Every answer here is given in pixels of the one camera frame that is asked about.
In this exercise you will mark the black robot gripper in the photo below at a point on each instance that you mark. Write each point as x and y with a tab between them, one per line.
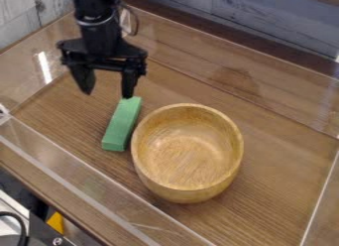
101	49

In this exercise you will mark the green rectangular block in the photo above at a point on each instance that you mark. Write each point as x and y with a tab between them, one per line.
120	124

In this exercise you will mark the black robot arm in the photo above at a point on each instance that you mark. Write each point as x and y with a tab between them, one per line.
97	11

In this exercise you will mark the brown wooden bowl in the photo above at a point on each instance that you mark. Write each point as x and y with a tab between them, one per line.
187	150

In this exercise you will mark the yellow label on equipment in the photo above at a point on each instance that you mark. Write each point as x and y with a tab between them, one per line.
56	222

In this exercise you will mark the black equipment with screw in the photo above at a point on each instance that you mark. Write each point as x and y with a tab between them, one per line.
42	235

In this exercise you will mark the clear acrylic corner bracket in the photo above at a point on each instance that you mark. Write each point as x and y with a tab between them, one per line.
124	20

